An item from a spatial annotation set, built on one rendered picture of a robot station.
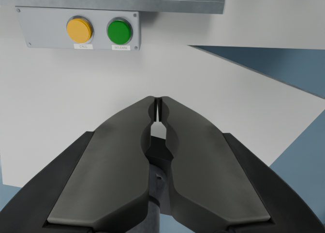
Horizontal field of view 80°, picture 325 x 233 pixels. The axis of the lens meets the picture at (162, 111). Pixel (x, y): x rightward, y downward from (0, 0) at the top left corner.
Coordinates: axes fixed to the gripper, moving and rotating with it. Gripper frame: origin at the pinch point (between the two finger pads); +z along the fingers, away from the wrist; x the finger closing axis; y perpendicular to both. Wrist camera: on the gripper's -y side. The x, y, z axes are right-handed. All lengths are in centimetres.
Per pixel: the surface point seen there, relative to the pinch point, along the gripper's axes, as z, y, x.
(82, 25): 26.1, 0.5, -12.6
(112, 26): 26.1, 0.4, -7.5
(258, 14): 37.3, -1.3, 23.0
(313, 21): 37, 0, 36
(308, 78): 123, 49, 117
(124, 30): 26.0, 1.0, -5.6
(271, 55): 123, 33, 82
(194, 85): 37.4, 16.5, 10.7
